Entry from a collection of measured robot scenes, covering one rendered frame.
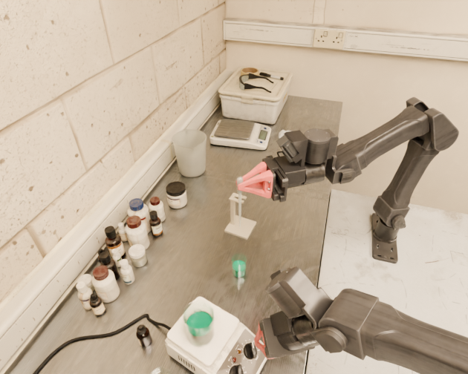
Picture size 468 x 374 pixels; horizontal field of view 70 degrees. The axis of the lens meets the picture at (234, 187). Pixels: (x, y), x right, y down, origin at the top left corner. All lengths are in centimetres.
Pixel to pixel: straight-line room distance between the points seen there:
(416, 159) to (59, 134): 89
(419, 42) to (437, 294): 118
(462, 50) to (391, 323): 155
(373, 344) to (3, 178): 75
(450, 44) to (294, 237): 120
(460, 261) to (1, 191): 121
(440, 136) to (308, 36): 108
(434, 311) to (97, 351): 84
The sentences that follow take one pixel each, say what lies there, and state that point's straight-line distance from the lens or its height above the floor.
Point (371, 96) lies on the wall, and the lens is 198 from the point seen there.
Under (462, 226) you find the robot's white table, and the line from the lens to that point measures 133.
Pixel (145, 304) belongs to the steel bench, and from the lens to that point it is 95.
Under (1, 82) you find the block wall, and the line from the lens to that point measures 82.
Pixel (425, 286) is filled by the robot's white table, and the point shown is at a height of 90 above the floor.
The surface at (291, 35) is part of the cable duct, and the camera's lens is 185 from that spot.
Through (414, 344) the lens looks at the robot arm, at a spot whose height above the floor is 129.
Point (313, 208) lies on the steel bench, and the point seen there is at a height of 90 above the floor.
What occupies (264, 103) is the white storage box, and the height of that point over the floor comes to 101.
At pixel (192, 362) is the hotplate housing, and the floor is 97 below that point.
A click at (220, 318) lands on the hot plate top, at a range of 80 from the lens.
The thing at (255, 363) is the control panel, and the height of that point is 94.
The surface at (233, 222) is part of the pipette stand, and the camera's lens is 108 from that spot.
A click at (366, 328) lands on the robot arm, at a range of 50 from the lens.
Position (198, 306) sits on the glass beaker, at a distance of 75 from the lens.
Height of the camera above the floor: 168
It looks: 39 degrees down
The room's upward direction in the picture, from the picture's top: straight up
